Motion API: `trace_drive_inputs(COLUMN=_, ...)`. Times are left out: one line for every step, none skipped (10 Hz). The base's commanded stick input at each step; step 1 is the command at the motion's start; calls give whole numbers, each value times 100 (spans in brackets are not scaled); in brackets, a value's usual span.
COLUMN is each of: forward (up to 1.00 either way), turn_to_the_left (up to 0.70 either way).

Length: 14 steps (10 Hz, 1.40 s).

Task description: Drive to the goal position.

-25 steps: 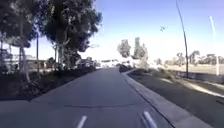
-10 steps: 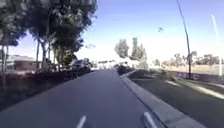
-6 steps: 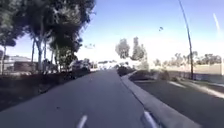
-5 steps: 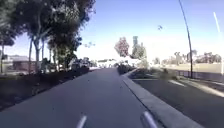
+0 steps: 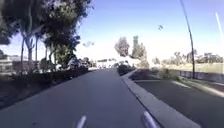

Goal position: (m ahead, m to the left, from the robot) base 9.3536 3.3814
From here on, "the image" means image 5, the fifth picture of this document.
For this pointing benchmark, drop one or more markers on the dark bush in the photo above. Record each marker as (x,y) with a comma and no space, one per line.
(125,69)

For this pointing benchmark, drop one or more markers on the distant tree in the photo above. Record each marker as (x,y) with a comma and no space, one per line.
(131,50)

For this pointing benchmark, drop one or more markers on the dark planting bed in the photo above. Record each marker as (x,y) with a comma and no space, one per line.
(146,74)

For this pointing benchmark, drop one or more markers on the grey asphalt path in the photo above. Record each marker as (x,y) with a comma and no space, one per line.
(96,96)

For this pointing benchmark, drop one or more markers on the pale concrete kerb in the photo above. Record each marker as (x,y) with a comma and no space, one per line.
(156,106)

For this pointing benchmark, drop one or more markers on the low dark hedge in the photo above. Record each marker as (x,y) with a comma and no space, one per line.
(50,77)

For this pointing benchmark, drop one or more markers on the robot's own part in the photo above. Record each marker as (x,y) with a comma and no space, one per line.
(149,120)
(81,122)

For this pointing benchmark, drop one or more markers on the large dark tree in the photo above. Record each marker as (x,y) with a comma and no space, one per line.
(50,23)

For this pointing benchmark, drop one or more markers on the tall dark pole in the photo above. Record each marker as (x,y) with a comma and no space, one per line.
(190,40)

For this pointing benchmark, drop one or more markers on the row of distant trees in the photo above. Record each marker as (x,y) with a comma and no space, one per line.
(196,58)

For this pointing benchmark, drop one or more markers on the dark asphalt road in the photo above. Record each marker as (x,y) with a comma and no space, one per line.
(193,100)

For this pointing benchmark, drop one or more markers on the building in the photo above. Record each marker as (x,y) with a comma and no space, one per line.
(8,63)

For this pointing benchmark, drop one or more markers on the low wall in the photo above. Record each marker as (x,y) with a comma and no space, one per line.
(201,76)

